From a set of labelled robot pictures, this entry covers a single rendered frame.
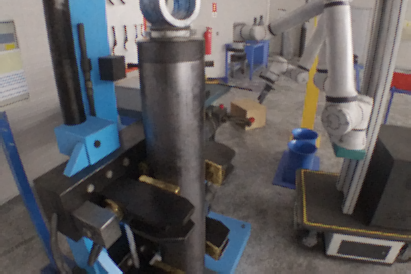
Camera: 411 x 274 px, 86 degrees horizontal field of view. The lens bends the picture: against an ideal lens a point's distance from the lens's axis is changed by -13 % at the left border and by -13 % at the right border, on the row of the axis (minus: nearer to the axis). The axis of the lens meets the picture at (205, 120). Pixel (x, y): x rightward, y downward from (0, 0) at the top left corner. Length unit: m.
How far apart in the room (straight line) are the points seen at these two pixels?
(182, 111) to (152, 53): 0.19
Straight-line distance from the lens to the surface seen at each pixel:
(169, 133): 0.78
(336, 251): 1.97
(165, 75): 0.73
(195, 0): 0.80
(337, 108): 1.25
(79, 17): 1.05
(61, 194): 0.82
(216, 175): 1.00
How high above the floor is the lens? 1.53
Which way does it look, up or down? 23 degrees down
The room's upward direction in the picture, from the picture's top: straight up
